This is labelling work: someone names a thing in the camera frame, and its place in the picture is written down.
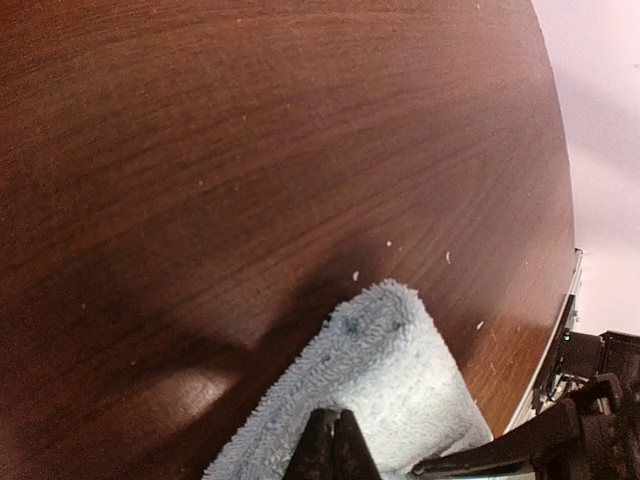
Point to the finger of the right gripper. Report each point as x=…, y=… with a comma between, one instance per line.
x=527, y=448

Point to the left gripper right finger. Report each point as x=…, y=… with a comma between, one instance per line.
x=351, y=455

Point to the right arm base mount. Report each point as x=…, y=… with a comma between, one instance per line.
x=584, y=356

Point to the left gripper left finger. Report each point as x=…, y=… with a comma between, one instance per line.
x=313, y=456

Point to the light blue towel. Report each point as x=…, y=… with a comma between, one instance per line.
x=380, y=356

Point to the front aluminium rail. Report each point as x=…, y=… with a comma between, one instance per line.
x=537, y=391

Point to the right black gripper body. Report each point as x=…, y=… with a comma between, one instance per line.
x=607, y=446

